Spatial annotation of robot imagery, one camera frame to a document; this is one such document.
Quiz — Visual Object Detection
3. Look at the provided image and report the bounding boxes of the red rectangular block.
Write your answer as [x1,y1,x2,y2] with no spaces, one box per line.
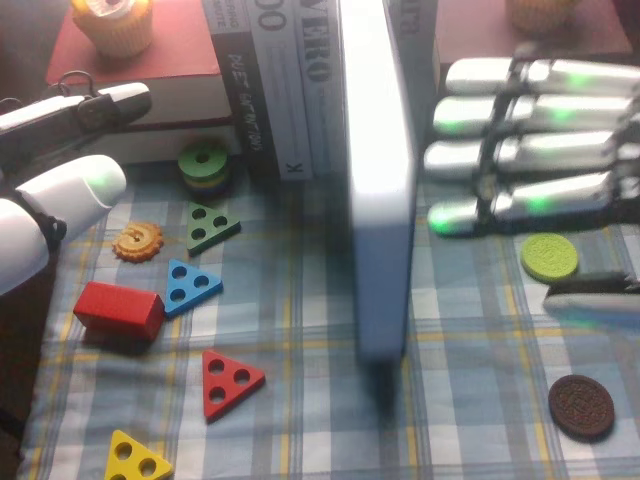
[73,280,166,342]

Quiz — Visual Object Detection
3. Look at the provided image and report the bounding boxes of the white ianra box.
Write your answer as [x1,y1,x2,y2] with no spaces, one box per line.
[387,0,444,101]

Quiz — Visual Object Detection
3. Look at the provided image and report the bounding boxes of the tan swirl biscuit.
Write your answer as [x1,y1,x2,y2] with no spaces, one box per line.
[111,221,165,262]

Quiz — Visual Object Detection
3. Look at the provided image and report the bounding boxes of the white book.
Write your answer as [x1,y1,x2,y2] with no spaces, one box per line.
[337,0,419,364]

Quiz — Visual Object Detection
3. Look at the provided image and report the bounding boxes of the green ring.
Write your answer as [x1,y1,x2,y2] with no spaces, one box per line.
[177,140,232,184]

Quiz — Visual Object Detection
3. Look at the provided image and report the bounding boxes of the plaid tablecloth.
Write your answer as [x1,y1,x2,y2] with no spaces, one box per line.
[17,164,640,480]

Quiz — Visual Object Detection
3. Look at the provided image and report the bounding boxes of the red triangle block with holes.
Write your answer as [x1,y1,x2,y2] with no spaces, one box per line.
[201,349,266,424]

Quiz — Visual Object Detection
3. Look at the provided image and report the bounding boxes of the blue triangle block with holes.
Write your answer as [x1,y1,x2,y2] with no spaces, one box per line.
[163,258,225,319]

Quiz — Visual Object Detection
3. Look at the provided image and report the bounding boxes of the dark book with DUET spine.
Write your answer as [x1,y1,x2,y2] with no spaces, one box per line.
[202,0,281,181]

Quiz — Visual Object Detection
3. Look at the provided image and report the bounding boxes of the yellow triangle block with holes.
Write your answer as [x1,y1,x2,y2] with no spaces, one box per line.
[105,428,175,480]

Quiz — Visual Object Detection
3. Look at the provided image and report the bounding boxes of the green sandwich cookie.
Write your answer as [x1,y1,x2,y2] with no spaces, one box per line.
[519,233,580,282]

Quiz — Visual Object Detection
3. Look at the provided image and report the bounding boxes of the blue ring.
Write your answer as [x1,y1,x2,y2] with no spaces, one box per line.
[186,184,227,200]

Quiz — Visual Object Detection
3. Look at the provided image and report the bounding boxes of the green triangle block with holes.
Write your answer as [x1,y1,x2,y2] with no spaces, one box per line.
[185,201,242,257]

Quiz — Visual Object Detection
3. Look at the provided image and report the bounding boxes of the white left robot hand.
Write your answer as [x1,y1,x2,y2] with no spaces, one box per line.
[0,69,154,297]

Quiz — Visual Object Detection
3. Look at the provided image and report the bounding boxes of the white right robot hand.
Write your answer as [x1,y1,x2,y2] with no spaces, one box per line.
[423,42,640,331]

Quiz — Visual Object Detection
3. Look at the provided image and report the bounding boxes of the brown sandwich cookie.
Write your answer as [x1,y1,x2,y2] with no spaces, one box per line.
[547,374,616,441]

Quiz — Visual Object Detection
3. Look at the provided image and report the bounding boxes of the yellow cupcake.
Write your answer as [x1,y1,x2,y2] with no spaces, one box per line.
[71,0,154,59]

